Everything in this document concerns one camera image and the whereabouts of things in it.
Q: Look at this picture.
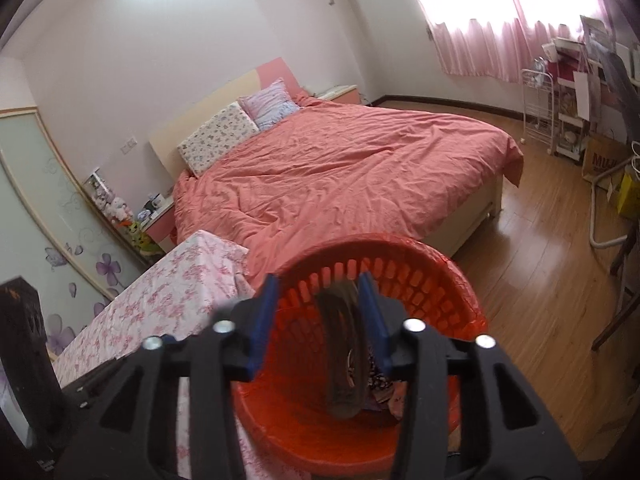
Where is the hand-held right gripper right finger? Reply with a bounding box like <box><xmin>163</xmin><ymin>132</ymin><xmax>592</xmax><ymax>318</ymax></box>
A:
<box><xmin>357</xmin><ymin>271</ymin><xmax>583</xmax><ymax>480</ymax></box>

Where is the brown paper bag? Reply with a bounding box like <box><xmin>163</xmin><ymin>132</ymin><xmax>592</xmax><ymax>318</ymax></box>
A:
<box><xmin>582</xmin><ymin>132</ymin><xmax>631</xmax><ymax>184</ymax></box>

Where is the coral duvet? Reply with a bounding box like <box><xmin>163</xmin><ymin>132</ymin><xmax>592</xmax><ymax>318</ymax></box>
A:
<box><xmin>170</xmin><ymin>97</ymin><xmax>525</xmax><ymax>281</ymax></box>

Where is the beige pink nightstand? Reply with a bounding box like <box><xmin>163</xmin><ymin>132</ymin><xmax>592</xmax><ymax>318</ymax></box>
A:
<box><xmin>317</xmin><ymin>85</ymin><xmax>361</xmax><ymax>106</ymax></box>

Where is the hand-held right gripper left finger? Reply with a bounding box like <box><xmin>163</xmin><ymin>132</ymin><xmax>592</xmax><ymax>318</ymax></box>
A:
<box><xmin>60</xmin><ymin>274</ymin><xmax>281</xmax><ymax>480</ymax></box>

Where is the floral print pillow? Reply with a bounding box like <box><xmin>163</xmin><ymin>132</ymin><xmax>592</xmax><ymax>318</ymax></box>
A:
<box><xmin>176</xmin><ymin>102</ymin><xmax>260</xmax><ymax>177</ymax></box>

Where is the pink window curtain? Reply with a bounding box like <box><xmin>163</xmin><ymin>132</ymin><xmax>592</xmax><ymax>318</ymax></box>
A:
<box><xmin>400</xmin><ymin>0</ymin><xmax>613</xmax><ymax>83</ymax></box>

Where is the white shelf cart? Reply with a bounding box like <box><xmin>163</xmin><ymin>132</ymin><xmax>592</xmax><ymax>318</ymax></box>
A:
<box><xmin>550</xmin><ymin>40</ymin><xmax>601</xmax><ymax>159</ymax></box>

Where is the wardrobe with purple flower doors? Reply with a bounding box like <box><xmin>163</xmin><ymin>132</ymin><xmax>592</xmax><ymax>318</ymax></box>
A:
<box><xmin>0</xmin><ymin>107</ymin><xmax>151</xmax><ymax>376</ymax></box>

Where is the yellow bag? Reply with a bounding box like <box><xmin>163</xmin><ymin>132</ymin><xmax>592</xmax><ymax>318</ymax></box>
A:
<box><xmin>607</xmin><ymin>170</ymin><xmax>640</xmax><ymax>219</ymax></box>

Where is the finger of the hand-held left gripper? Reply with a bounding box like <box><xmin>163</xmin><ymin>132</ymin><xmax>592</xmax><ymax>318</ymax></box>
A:
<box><xmin>62</xmin><ymin>357</ymin><xmax>132</xmax><ymax>411</ymax></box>

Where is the red plastic laundry basket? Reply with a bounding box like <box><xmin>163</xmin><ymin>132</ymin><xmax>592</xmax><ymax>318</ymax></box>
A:
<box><xmin>231</xmin><ymin>232</ymin><xmax>488</xmax><ymax>476</ymax></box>

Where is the pink floral tablecloth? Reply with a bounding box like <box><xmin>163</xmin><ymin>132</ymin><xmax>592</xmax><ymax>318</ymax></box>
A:
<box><xmin>47</xmin><ymin>230</ymin><xmax>301</xmax><ymax>480</ymax></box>

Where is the grey office chair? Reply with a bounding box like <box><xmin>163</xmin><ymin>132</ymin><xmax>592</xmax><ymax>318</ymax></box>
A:
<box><xmin>600</xmin><ymin>50</ymin><xmax>640</xmax><ymax>147</ymax></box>

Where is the green yellow plush toy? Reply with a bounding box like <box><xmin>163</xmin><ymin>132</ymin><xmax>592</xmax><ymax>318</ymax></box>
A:
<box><xmin>125</xmin><ymin>220</ymin><xmax>157</xmax><ymax>257</ymax></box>

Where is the dark wooden chair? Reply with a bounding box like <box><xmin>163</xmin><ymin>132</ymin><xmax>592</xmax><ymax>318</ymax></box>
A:
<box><xmin>590</xmin><ymin>220</ymin><xmax>640</xmax><ymax>352</ymax></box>

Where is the dark floral cloth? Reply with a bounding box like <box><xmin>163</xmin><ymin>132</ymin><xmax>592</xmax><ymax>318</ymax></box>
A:
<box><xmin>367</xmin><ymin>350</ymin><xmax>396</xmax><ymax>392</ymax></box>

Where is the white metal tube frame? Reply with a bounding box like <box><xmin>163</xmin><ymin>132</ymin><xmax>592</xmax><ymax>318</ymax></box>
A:
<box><xmin>587</xmin><ymin>157</ymin><xmax>636</xmax><ymax>249</ymax></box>

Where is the white wire rack cart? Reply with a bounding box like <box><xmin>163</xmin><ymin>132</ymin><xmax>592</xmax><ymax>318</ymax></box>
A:
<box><xmin>520</xmin><ymin>67</ymin><xmax>556</xmax><ymax>154</ymax></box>

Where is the pink striped pillow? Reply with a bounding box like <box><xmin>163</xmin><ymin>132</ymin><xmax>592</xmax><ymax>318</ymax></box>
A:
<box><xmin>239</xmin><ymin>78</ymin><xmax>301</xmax><ymax>128</ymax></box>

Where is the stuffed toys pile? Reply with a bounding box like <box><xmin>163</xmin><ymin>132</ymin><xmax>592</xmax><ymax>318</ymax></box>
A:
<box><xmin>82</xmin><ymin>172</ymin><xmax>153</xmax><ymax>261</ymax></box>

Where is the white paper bag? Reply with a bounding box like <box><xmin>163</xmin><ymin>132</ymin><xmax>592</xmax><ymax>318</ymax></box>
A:
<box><xmin>572</xmin><ymin>70</ymin><xmax>602</xmax><ymax>122</ymax></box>

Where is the bed with beige headboard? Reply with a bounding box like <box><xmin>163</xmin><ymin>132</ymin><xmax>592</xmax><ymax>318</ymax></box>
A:
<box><xmin>148</xmin><ymin>57</ymin><xmax>525</xmax><ymax>261</ymax></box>

